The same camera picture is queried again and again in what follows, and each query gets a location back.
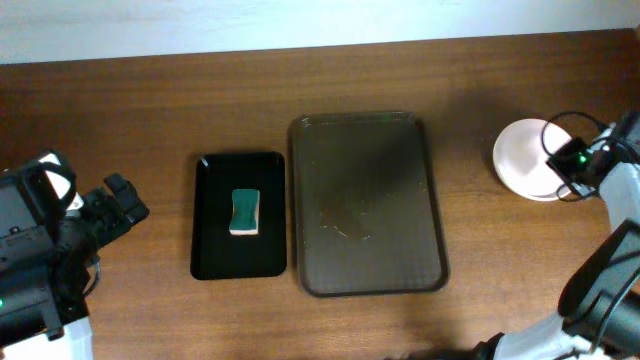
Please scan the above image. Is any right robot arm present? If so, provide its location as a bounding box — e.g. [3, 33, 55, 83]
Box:
[468, 111, 639, 360]

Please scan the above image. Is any green and white sponge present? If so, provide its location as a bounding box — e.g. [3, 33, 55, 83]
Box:
[229, 189, 260, 236]

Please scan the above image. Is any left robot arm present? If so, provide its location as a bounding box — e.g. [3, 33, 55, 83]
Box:
[1, 150, 150, 359]

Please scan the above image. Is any small black tray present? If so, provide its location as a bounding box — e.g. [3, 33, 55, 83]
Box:
[190, 152, 287, 280]

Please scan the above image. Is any brown serving tray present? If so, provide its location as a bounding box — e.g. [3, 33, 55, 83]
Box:
[290, 111, 450, 298]

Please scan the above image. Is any white plate front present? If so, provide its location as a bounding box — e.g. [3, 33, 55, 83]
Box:
[492, 119, 571, 202]

